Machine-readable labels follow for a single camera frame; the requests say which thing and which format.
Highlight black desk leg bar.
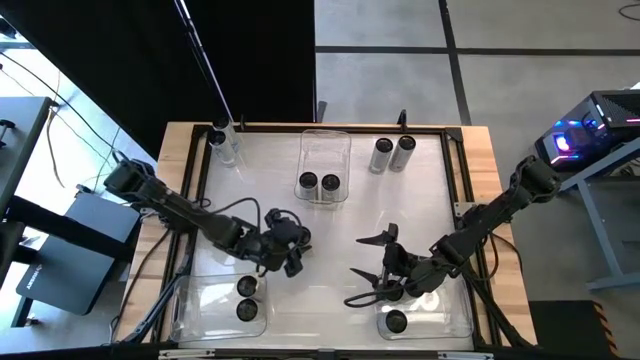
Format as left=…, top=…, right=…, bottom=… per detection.
left=0, top=194, right=140, bottom=262

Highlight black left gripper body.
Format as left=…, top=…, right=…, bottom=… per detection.
left=257, top=212, right=312, bottom=271

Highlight silver metal bracket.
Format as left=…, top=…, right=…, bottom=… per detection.
left=437, top=351, right=495, bottom=360
left=158, top=348, right=217, bottom=359

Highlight clear plastic bin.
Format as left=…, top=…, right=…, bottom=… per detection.
left=169, top=272, right=270, bottom=344
left=373, top=272, right=475, bottom=341
left=293, top=129, right=353, bottom=205

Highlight black flat base plate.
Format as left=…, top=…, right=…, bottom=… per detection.
left=14, top=192, right=142, bottom=317

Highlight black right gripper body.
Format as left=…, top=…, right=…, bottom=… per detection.
left=382, top=243, right=446, bottom=296

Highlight black box hazard stripes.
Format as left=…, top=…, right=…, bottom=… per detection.
left=528, top=299, right=621, bottom=359

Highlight black RGB computer tower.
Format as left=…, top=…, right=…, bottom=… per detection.
left=533, top=89, right=640, bottom=174

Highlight black backdrop curtain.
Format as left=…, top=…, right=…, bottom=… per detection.
left=0, top=0, right=316, bottom=157

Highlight grey metal desk frame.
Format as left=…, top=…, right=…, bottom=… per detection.
left=551, top=142, right=640, bottom=292

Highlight white can red stripe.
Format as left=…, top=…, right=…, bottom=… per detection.
left=388, top=133, right=418, bottom=174
left=235, top=298, right=261, bottom=324
left=235, top=274, right=261, bottom=301
left=368, top=136, right=395, bottom=176

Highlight black desk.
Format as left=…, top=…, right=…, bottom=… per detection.
left=0, top=96, right=54, bottom=216

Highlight tan floor cable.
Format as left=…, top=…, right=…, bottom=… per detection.
left=46, top=69, right=66, bottom=189

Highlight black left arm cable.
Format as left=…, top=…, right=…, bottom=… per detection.
left=198, top=197, right=304, bottom=229

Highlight silver metal pole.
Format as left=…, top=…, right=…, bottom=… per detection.
left=172, top=0, right=235, bottom=124

